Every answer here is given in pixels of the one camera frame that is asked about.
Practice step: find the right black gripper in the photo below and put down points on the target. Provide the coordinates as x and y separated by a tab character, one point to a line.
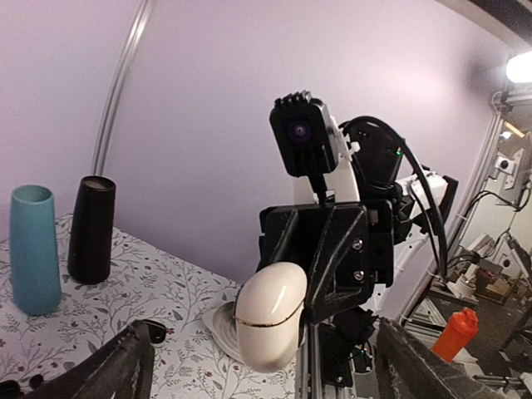
343	248

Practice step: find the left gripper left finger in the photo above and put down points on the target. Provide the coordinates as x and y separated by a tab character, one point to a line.
122	368

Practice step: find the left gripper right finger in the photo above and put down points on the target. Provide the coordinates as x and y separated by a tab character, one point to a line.
402	357

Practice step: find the cream earbud charging case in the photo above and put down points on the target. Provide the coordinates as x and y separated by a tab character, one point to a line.
267	316

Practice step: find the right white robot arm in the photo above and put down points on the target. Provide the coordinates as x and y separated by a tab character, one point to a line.
375	163

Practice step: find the black open earbud case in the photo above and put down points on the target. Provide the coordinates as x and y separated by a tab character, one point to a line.
157	331

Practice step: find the orange bottle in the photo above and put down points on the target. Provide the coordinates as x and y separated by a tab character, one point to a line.
461	328

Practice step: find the floral patterned table mat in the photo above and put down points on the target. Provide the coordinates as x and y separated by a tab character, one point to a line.
145	283

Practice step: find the white ribbed plate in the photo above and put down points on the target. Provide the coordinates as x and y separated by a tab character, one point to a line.
220	322

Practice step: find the black vase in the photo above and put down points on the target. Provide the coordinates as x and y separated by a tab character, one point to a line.
89	254

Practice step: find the teal vase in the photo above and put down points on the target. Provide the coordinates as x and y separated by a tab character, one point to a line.
35	277

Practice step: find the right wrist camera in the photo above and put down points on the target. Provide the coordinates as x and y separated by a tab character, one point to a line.
303	130

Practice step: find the right aluminium frame post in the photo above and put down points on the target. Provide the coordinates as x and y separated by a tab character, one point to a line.
118	82

